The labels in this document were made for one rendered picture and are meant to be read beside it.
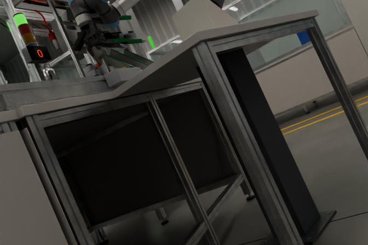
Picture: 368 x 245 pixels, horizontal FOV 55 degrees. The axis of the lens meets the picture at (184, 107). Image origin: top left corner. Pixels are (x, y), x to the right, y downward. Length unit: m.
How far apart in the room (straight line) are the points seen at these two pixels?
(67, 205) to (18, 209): 0.15
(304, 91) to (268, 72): 0.60
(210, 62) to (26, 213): 0.65
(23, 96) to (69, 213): 0.40
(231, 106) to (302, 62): 4.42
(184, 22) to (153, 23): 9.85
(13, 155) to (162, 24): 10.35
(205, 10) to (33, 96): 0.73
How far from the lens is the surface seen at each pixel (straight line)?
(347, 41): 5.45
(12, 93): 1.21
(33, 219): 1.03
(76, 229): 1.10
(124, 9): 1.95
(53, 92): 1.33
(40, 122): 1.15
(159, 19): 11.34
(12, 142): 1.06
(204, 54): 1.09
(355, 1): 10.10
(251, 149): 1.09
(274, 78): 5.53
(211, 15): 1.49
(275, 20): 1.47
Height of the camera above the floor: 0.63
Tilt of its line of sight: 2 degrees up
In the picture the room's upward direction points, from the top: 24 degrees counter-clockwise
